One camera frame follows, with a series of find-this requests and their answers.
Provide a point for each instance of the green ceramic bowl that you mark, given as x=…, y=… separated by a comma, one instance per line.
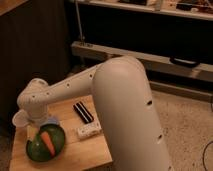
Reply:
x=37, y=150

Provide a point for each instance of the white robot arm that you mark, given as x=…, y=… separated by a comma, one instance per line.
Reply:
x=123, y=101

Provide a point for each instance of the black striped remote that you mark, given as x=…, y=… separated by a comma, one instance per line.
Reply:
x=83, y=112

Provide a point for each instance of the blue sponge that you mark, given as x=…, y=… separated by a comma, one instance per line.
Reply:
x=52, y=120

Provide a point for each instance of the wooden table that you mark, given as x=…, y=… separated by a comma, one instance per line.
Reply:
x=76, y=155

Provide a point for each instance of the orange carrot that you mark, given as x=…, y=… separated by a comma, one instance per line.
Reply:
x=47, y=140

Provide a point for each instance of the metal shelf rack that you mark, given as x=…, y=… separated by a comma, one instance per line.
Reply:
x=103, y=30

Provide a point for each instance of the clear plastic cup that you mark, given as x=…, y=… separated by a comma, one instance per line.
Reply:
x=20, y=119

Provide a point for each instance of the black handle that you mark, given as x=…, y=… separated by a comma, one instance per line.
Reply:
x=188, y=64

